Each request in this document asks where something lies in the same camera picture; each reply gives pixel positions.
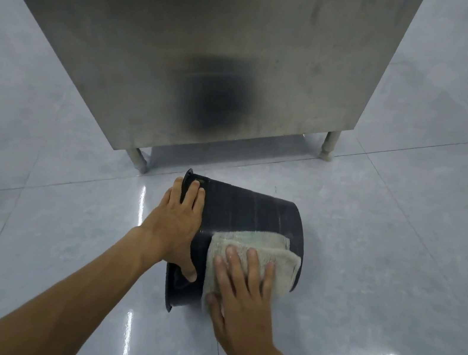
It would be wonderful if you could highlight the person's left hand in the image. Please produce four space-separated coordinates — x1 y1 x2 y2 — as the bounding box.
127 171 215 285

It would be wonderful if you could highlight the stainless steel cabinet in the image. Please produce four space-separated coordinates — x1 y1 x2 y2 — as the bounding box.
0 0 427 200

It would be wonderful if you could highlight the steel cabinet leg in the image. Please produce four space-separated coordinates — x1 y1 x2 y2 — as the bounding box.
122 145 153 176
319 128 342 163

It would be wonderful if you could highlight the black plastic bucket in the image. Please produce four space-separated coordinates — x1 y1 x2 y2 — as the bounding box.
159 168 316 334

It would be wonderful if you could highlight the person's left forearm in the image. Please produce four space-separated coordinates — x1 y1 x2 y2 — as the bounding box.
0 203 165 355

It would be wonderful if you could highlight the person's right hand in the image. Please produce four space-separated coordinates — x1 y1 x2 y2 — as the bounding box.
196 242 294 355

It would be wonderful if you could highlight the beige cleaning cloth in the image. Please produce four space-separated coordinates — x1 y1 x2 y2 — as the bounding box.
197 222 306 328

